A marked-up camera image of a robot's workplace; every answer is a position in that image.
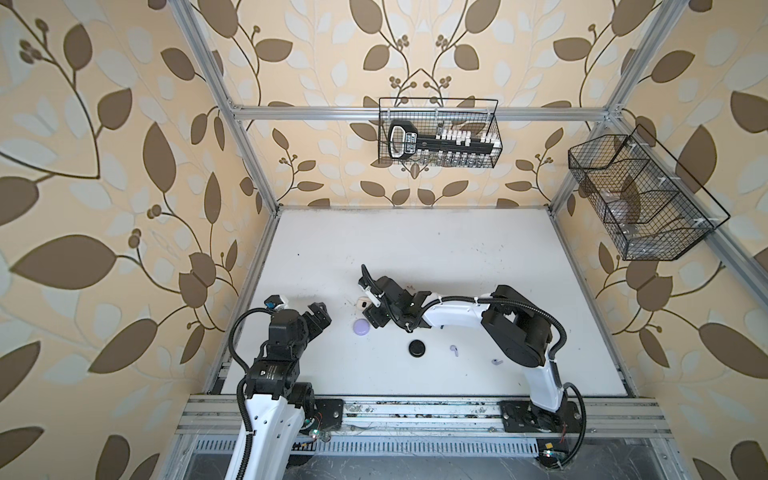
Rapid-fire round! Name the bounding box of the cream earbud charging case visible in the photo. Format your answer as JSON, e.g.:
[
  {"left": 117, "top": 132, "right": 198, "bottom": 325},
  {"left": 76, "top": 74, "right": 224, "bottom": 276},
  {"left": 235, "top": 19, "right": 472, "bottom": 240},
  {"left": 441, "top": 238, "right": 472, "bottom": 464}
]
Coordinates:
[{"left": 356, "top": 297, "right": 371, "bottom": 311}]

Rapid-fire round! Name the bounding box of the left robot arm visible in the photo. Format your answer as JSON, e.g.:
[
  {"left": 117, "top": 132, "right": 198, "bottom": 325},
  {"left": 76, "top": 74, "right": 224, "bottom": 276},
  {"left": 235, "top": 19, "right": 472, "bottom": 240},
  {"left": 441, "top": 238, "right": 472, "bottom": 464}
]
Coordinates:
[{"left": 226, "top": 296, "right": 332, "bottom": 479}]

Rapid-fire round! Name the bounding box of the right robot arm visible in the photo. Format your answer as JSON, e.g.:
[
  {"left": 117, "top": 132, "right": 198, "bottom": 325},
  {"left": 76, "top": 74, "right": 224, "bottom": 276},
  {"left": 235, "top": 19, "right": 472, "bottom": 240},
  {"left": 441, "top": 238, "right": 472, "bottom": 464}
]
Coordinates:
[{"left": 358, "top": 271, "right": 567, "bottom": 417}]

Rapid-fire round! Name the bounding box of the purple round charging case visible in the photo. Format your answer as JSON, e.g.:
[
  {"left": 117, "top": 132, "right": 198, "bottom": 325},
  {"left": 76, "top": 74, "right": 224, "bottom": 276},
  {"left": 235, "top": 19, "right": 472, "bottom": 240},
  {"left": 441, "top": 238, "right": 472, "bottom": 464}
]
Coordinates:
[{"left": 352, "top": 318, "right": 371, "bottom": 336}]

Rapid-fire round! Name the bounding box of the black round charging case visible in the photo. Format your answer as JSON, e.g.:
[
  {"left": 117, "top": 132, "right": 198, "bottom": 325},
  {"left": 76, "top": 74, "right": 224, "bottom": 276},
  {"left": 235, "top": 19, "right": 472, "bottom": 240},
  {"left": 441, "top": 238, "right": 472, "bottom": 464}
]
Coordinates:
[{"left": 408, "top": 340, "right": 426, "bottom": 358}]

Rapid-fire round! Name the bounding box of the black tool with white parts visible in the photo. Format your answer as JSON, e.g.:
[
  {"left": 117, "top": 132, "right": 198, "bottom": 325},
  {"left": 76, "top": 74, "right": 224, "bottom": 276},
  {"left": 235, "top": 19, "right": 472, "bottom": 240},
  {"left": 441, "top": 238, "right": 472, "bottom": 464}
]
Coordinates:
[{"left": 385, "top": 120, "right": 502, "bottom": 160}]

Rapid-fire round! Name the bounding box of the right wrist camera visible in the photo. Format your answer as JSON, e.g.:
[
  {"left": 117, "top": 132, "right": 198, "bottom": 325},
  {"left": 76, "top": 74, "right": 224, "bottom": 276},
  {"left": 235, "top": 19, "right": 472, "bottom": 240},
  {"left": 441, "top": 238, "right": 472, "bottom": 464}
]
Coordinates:
[{"left": 358, "top": 269, "right": 381, "bottom": 305}]

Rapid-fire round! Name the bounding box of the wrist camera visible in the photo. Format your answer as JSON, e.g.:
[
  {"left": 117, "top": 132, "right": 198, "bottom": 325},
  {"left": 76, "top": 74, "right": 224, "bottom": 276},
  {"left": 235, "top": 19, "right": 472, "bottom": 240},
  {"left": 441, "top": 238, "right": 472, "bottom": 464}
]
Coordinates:
[
  {"left": 358, "top": 269, "right": 381, "bottom": 305},
  {"left": 264, "top": 294, "right": 285, "bottom": 311}
]

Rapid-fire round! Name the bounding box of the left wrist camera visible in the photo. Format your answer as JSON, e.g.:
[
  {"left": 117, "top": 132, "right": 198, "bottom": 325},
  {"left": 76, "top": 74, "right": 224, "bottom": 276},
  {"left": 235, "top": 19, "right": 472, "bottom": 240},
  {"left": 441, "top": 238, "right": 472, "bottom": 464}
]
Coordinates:
[{"left": 264, "top": 294, "right": 285, "bottom": 311}]

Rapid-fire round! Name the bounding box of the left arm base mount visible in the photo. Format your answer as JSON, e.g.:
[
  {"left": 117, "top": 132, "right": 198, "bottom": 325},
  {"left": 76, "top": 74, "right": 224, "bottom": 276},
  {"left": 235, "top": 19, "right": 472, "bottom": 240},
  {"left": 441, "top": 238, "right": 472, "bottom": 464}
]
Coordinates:
[{"left": 288, "top": 398, "right": 345, "bottom": 468}]

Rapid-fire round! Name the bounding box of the black wire basket back wall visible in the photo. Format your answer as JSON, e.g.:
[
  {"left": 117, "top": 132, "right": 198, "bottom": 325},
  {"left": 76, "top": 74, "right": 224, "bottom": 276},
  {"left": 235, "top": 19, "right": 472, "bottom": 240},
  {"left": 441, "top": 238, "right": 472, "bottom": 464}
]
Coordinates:
[{"left": 377, "top": 96, "right": 503, "bottom": 169}]

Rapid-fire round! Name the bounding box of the black wire basket wall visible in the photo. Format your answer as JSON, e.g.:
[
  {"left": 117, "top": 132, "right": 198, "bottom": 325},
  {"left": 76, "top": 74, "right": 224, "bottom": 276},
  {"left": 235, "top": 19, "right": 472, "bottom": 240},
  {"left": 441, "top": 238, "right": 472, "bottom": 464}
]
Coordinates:
[
  {"left": 568, "top": 124, "right": 731, "bottom": 261},
  {"left": 377, "top": 96, "right": 503, "bottom": 169}
]

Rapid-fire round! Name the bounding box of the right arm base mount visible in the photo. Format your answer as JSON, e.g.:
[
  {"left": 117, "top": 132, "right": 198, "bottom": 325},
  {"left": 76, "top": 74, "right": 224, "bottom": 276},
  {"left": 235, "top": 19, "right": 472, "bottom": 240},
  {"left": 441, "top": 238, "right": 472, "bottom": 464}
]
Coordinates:
[{"left": 498, "top": 397, "right": 587, "bottom": 470}]

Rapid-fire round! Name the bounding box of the black wire basket right wall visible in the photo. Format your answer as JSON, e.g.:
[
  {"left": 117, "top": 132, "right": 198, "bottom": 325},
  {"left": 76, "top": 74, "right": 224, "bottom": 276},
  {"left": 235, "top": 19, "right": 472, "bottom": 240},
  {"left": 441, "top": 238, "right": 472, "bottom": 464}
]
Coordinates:
[{"left": 568, "top": 124, "right": 731, "bottom": 261}]

